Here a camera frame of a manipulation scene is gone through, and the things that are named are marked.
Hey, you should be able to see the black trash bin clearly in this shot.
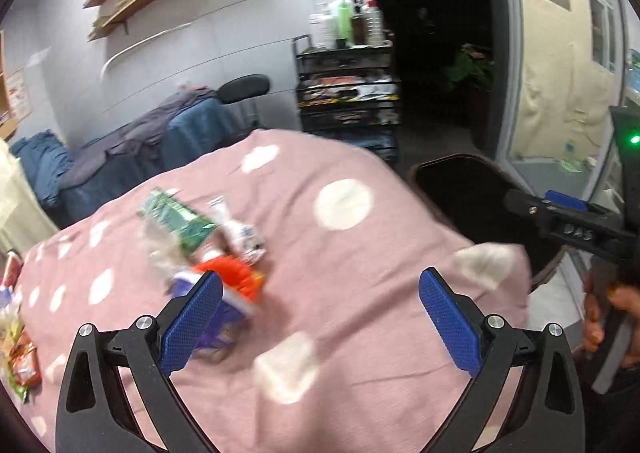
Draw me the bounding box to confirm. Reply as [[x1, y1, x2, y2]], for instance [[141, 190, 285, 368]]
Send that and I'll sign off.
[[408, 154, 564, 288]]

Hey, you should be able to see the person right hand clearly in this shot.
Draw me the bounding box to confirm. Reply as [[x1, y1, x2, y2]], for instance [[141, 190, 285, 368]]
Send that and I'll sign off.
[[580, 272, 640, 370]]

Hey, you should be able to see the purple snack package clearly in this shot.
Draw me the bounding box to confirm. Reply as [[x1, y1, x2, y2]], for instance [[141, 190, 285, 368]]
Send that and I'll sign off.
[[162, 271, 255, 353]]

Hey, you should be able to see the orange foam fruit net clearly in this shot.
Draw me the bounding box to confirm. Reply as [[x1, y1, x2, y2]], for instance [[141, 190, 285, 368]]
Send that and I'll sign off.
[[192, 255, 266, 303]]

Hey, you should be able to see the green milk carton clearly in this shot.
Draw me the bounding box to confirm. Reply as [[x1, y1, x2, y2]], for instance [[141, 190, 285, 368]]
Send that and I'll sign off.
[[139, 187, 218, 255]]

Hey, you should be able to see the pink dotted bed blanket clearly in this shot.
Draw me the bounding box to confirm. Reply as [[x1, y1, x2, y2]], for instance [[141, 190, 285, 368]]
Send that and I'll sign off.
[[18, 130, 530, 452]]

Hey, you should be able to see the crumpled white wrapper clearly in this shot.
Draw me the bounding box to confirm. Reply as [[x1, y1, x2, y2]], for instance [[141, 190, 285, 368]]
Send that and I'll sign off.
[[209, 196, 267, 265]]

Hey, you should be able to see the orange snack bag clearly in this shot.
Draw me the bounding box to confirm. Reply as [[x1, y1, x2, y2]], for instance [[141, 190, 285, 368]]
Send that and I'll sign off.
[[1, 329, 41, 405]]

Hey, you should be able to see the cream towel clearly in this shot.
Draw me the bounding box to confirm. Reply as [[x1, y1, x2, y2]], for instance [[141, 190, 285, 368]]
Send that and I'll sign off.
[[0, 141, 58, 255]]

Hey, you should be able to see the grey blanket on bed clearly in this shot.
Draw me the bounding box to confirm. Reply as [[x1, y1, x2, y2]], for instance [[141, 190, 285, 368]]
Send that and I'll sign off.
[[60, 87, 217, 190]]

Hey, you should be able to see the blue massage bed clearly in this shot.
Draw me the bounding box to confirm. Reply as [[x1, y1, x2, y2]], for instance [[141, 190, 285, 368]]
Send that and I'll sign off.
[[48, 95, 246, 229]]

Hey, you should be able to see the potted plant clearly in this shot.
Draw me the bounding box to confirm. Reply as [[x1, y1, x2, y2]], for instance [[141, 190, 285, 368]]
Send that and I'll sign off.
[[447, 43, 495, 91]]

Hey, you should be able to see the blue cloth pile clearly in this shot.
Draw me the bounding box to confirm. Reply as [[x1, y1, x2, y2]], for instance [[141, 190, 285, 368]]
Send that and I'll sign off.
[[10, 130, 73, 209]]

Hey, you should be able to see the black stool chair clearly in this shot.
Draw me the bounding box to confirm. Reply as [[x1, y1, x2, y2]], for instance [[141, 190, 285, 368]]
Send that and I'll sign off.
[[216, 74, 271, 104]]

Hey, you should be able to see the black metal storage cart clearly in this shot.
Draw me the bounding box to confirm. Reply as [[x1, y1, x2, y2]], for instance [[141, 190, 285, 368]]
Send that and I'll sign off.
[[292, 35, 401, 166]]

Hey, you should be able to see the white curved lamp pole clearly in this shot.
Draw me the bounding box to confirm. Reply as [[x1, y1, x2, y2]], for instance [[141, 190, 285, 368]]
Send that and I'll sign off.
[[99, 22, 194, 81]]

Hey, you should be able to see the dark brown bottle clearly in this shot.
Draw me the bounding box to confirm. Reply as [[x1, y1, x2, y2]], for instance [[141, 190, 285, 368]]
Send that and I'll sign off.
[[352, 4, 368, 46]]

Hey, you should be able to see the clear ribbed bottle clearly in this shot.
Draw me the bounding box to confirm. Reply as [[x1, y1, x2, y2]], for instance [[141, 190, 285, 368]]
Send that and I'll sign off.
[[362, 0, 385, 46]]

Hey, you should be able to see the white pump bottle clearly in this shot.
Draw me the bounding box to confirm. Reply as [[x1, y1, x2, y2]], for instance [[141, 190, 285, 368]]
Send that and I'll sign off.
[[309, 0, 348, 50]]

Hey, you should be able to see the green lotion bottle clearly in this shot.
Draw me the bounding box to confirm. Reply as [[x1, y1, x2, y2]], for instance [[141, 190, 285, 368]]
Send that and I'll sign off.
[[337, 0, 354, 46]]

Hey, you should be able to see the wall poster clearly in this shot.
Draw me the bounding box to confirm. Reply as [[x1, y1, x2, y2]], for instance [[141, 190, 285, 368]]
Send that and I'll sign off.
[[6, 68, 32, 122]]

